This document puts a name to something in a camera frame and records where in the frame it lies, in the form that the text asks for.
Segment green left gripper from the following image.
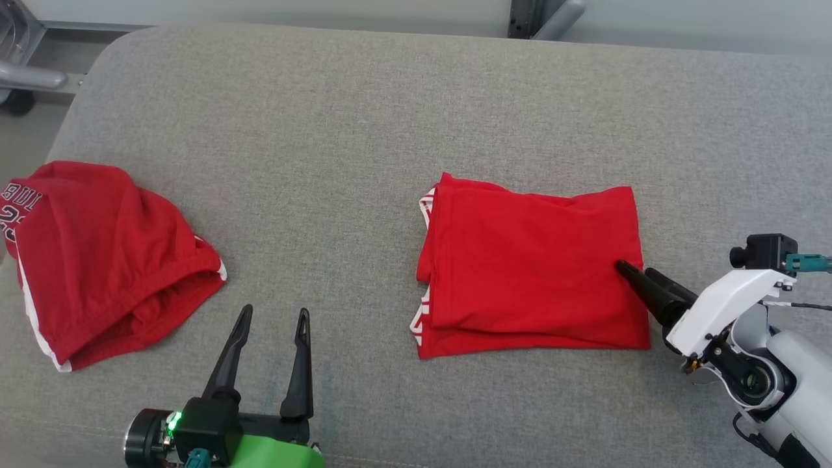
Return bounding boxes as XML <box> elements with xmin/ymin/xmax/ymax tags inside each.
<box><xmin>123</xmin><ymin>304</ymin><xmax>324</xmax><ymax>468</ymax></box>

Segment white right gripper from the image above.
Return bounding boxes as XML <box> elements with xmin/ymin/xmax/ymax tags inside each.
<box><xmin>614</xmin><ymin>259</ymin><xmax>796</xmax><ymax>374</ymax></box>

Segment red Bulls 23 jersey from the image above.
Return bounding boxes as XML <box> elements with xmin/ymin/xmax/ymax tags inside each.
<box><xmin>409</xmin><ymin>172</ymin><xmax>652</xmax><ymax>360</ymax></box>

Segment red mesh basketball shorts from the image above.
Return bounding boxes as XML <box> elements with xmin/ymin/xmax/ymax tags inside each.
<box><xmin>0</xmin><ymin>161</ymin><xmax>228</xmax><ymax>373</ymax></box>

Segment grey fabric sofa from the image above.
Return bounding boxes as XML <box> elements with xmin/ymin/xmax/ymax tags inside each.
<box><xmin>0</xmin><ymin>23</ymin><xmax>832</xmax><ymax>468</ymax></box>

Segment black caster wheel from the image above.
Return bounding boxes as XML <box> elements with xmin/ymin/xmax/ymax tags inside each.
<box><xmin>3</xmin><ymin>90</ymin><xmax>36</xmax><ymax>116</ymax></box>

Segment grey metal chair leg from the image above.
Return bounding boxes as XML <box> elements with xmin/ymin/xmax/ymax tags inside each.
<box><xmin>0</xmin><ymin>62</ymin><xmax>69</xmax><ymax>92</ymax></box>

